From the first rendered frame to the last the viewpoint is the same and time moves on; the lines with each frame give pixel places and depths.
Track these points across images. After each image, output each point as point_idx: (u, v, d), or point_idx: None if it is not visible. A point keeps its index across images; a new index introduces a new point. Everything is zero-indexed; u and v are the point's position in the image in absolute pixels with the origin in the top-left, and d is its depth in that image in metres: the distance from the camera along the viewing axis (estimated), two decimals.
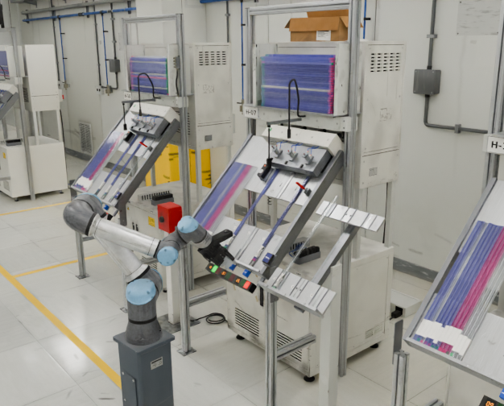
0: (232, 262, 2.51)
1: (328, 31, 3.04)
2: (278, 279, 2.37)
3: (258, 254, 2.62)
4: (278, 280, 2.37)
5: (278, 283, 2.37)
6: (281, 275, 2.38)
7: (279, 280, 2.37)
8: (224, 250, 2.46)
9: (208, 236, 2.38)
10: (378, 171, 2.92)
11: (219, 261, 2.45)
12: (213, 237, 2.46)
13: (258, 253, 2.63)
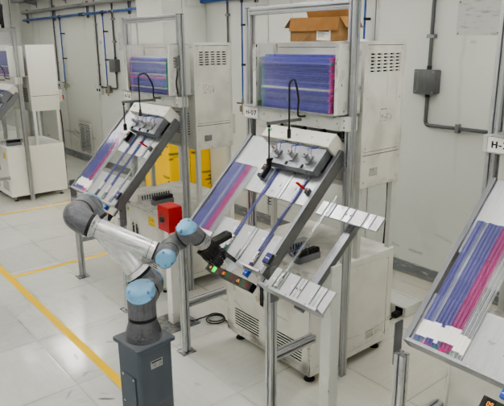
0: (235, 264, 2.47)
1: (328, 31, 3.04)
2: (278, 279, 2.37)
3: (254, 259, 2.61)
4: (278, 280, 2.37)
5: (278, 283, 2.37)
6: (281, 275, 2.38)
7: (279, 280, 2.37)
8: (222, 251, 2.46)
9: (207, 238, 2.38)
10: (378, 171, 2.92)
11: (219, 263, 2.44)
12: (212, 238, 2.45)
13: (254, 258, 2.62)
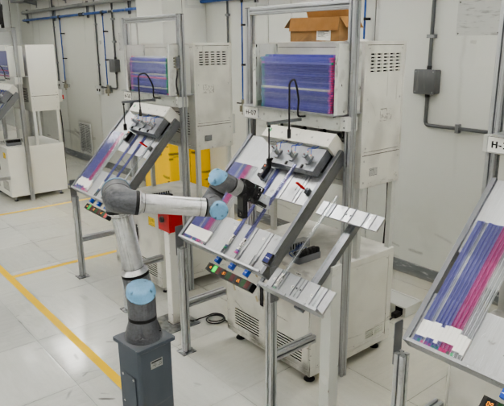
0: None
1: (328, 31, 3.04)
2: (278, 279, 2.37)
3: (240, 246, 2.54)
4: (278, 280, 2.37)
5: (278, 283, 2.37)
6: (281, 275, 2.38)
7: (279, 280, 2.37)
8: None
9: None
10: (378, 171, 2.92)
11: None
12: (241, 200, 2.48)
13: (240, 245, 2.54)
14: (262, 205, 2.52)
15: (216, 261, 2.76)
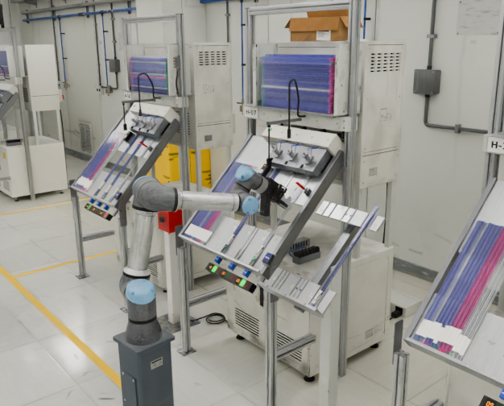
0: None
1: (328, 31, 3.04)
2: (258, 250, 2.63)
3: (316, 300, 2.20)
4: (258, 251, 2.63)
5: (258, 254, 2.63)
6: (261, 247, 2.64)
7: (259, 251, 2.63)
8: None
9: None
10: (378, 171, 2.92)
11: None
12: (264, 197, 2.57)
13: (316, 299, 2.20)
14: (283, 205, 2.61)
15: (216, 261, 2.76)
